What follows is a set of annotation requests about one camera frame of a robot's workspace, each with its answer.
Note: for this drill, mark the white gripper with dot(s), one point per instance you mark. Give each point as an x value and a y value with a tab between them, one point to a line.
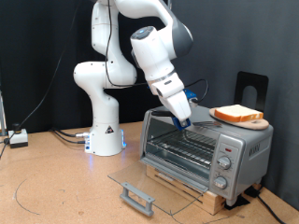
174	99

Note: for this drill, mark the white bread slice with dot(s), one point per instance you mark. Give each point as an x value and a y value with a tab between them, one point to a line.
236	112

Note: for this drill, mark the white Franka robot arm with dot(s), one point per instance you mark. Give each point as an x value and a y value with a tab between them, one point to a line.
106	124

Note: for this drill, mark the silver oven knob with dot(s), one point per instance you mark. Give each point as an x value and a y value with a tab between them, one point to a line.
220	182
224	162

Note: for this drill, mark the silver toaster oven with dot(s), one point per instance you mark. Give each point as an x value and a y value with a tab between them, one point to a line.
249	149

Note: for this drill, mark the round wooden serving board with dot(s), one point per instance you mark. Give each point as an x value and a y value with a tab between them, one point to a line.
255	125

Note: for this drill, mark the slatted wooden riser block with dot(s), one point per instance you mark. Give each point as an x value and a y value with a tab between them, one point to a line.
215	202

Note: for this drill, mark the black foam pad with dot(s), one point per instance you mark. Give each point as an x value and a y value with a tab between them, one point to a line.
239	202

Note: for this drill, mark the vertical metal pole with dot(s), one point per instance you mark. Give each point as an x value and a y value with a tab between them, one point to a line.
170	2

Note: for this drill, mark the emergency stop button box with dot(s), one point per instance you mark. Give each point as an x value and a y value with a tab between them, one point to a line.
18	138

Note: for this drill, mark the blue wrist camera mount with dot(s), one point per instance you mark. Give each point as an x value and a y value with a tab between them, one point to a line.
190	96

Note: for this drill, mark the black metal bracket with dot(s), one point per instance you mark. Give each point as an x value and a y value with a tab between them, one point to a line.
241	87

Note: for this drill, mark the grey metal frame leg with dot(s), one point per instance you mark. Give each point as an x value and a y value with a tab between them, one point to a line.
2	118

